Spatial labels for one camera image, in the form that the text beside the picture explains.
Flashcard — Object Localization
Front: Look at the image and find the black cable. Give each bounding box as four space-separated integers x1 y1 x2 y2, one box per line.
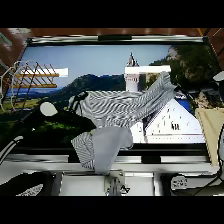
194 168 224 197

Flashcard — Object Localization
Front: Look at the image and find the beige garment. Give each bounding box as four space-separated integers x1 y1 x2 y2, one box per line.
194 107 224 168

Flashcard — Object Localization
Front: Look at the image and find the blue white striped shirt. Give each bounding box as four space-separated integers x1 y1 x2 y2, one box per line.
67 71 178 176

